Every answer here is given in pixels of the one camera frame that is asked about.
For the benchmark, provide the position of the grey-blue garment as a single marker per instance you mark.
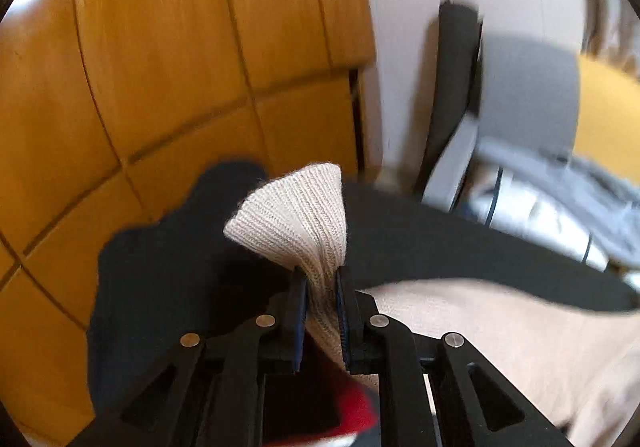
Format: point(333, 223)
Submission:
point(600, 197)

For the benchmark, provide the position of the red and white cloth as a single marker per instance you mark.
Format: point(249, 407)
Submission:
point(357, 407)

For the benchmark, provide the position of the grey yellow blue chair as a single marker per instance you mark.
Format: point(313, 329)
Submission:
point(525, 92)

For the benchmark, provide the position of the white printed cloth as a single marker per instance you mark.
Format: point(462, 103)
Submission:
point(530, 212)

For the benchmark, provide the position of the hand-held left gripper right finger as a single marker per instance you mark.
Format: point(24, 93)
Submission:
point(345, 319)

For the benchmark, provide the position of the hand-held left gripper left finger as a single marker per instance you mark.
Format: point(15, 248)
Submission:
point(299, 309)

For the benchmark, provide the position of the beige knit sweater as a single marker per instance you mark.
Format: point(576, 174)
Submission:
point(295, 217)

